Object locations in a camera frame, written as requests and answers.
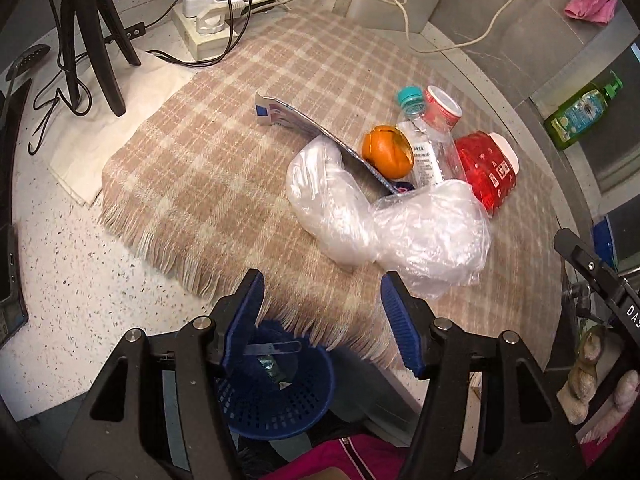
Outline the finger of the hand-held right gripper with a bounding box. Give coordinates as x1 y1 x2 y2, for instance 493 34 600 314
554 227 621 311

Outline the black handheld device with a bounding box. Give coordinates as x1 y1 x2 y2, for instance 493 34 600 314
0 225 29 347

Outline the white plastic bag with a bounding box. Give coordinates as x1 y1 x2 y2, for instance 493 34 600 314
286 137 382 267

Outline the beige plaid fringed blanket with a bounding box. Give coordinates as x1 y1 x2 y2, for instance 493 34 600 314
100 0 566 372

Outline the white folded cloth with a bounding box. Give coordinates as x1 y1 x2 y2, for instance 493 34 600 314
49 50 196 206

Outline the black slotted utensil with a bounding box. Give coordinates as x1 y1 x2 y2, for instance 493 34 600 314
5 44 51 81

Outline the pink jacket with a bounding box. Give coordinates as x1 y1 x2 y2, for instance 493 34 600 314
260 434 407 480

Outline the blue white carton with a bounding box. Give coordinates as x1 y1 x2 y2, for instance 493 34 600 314
254 90 416 196

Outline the white power strip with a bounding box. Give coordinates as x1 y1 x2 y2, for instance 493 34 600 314
172 7 238 61

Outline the white plug adapter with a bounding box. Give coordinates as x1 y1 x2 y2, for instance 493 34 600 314
182 0 237 20

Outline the grey plastic strip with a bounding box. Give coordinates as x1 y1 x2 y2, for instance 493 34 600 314
245 341 302 356

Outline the green dish soap bottle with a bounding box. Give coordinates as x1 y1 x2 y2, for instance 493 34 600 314
544 71 626 151

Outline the black tripod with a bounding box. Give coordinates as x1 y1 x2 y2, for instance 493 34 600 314
42 0 143 117

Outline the green foil wrapper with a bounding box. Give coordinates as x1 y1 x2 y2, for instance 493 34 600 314
256 355 282 380

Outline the blue perforated basket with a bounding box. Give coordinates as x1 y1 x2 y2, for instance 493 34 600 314
215 320 336 441

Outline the black thin cable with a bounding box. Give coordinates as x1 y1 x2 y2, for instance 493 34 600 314
27 0 96 157
144 0 253 69

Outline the blue plastic object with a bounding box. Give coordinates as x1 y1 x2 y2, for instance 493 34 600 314
594 217 619 267

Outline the red plastic cup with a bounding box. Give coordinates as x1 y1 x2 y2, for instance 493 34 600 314
422 85 463 133

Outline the red jar with white lid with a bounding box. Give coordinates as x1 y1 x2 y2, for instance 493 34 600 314
454 130 518 218

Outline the clear plastic bag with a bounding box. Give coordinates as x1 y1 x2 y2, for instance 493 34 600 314
370 179 492 301

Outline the pink rag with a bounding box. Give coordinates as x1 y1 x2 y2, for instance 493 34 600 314
564 0 618 25

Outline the clear bottle with teal cap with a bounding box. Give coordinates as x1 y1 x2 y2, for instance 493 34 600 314
396 86 468 190

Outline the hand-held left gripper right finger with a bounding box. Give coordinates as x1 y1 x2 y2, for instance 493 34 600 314
381 271 588 480

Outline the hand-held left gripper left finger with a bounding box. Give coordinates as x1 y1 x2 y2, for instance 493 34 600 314
55 269 266 480

